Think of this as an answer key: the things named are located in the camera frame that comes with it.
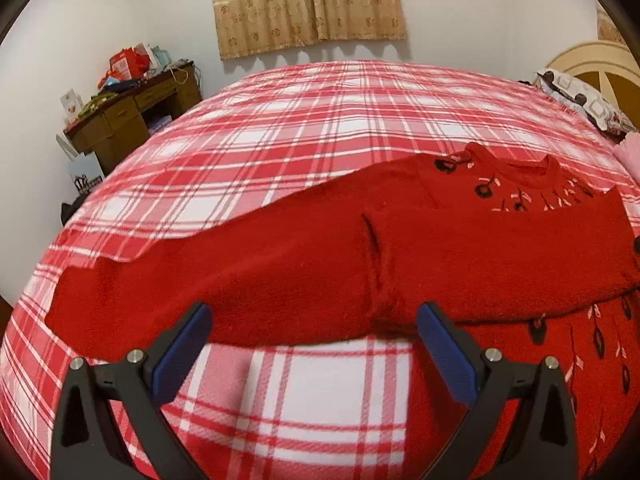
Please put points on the white printed paper bag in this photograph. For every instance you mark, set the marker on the white printed paper bag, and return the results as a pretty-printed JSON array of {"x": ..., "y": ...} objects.
[{"x": 85, "y": 172}]

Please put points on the beige wooden headboard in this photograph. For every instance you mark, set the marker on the beige wooden headboard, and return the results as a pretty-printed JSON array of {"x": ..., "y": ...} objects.
[{"x": 600, "y": 57}]

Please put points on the brown wooden desk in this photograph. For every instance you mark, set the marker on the brown wooden desk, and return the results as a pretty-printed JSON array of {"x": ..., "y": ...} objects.
[{"x": 120, "y": 120}]

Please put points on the red plaid bed blanket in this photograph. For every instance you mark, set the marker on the red plaid bed blanket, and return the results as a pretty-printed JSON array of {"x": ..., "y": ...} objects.
[{"x": 300, "y": 125}]

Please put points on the beige patterned curtain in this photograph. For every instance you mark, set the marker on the beige patterned curtain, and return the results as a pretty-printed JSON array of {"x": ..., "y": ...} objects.
[{"x": 300, "y": 5}]

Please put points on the white card with red print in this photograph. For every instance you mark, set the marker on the white card with red print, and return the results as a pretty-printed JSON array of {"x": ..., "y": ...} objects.
[{"x": 71, "y": 105}]

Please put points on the red gift box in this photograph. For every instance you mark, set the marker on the red gift box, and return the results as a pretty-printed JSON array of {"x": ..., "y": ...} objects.
[{"x": 127, "y": 62}]

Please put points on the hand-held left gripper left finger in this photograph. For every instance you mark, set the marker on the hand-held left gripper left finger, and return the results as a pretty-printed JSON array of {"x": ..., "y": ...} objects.
[{"x": 182, "y": 355}]

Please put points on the green cloth item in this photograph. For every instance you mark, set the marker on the green cloth item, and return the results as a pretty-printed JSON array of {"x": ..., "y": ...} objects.
[{"x": 95, "y": 104}]

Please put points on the pink cloth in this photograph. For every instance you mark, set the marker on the pink cloth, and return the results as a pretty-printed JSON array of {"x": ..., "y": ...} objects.
[{"x": 630, "y": 155}]

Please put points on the patterned pillow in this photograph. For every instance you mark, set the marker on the patterned pillow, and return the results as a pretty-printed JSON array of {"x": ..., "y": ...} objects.
[{"x": 585, "y": 97}]

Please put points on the red knitted sweater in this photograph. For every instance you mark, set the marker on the red knitted sweater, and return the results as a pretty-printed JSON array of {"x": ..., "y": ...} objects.
[{"x": 300, "y": 270}]

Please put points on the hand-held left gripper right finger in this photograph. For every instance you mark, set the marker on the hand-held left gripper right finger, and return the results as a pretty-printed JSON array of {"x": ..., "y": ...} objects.
[{"x": 447, "y": 355}]

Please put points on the light blue bag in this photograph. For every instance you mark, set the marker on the light blue bag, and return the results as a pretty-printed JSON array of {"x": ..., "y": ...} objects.
[{"x": 161, "y": 57}]

